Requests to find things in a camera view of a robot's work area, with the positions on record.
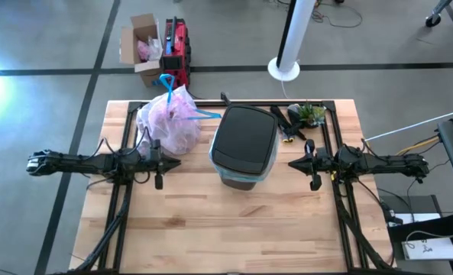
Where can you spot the black clamp on frame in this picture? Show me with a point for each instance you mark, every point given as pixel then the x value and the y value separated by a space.
pixel 225 98

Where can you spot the red tool case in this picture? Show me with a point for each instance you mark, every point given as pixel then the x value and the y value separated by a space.
pixel 176 49

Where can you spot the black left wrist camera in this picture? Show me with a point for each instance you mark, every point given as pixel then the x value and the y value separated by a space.
pixel 159 182

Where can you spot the open cardboard box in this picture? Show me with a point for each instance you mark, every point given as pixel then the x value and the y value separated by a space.
pixel 128 46

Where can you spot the black trash bin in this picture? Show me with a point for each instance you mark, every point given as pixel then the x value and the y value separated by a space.
pixel 239 183

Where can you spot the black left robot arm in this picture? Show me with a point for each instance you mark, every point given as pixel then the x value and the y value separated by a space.
pixel 77 163

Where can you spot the blue plastic trash bag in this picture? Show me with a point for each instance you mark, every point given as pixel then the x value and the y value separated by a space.
pixel 214 162

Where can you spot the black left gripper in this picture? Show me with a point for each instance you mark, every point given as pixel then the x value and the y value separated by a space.
pixel 153 158

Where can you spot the grey trash bin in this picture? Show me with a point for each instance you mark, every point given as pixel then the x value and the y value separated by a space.
pixel 172 122

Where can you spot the pink plastic bag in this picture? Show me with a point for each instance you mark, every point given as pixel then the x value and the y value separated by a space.
pixel 143 49

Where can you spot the black aluminium table frame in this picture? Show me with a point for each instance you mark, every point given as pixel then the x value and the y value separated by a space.
pixel 340 130

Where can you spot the yellow curled object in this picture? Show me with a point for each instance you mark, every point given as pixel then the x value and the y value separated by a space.
pixel 296 131

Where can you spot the white round pillar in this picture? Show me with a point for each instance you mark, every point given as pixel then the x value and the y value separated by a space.
pixel 296 34

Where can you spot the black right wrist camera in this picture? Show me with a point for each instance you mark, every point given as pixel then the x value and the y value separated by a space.
pixel 316 182

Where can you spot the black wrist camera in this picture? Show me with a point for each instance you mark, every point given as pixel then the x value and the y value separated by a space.
pixel 316 182
pixel 159 182

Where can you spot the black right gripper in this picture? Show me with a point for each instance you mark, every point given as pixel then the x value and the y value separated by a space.
pixel 324 161

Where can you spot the black glove with yellow cuff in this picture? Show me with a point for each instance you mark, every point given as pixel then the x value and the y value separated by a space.
pixel 279 120

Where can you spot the clear plastic wrap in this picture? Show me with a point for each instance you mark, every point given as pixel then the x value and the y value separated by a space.
pixel 155 47

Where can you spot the white paper sheet with writing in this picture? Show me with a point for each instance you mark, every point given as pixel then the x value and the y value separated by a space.
pixel 432 250

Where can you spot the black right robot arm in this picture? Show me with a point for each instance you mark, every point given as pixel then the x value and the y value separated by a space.
pixel 386 163

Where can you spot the small potted green plant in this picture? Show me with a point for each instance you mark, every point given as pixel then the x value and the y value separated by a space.
pixel 311 115

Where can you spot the black bin lid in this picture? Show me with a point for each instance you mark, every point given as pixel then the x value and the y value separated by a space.
pixel 245 139

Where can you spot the black bar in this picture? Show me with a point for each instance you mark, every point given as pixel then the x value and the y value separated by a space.
pixel 432 229

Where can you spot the grey leg with caster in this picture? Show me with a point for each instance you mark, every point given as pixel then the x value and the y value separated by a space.
pixel 432 20

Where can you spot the small yellow tag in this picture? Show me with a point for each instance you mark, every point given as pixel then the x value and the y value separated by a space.
pixel 333 177

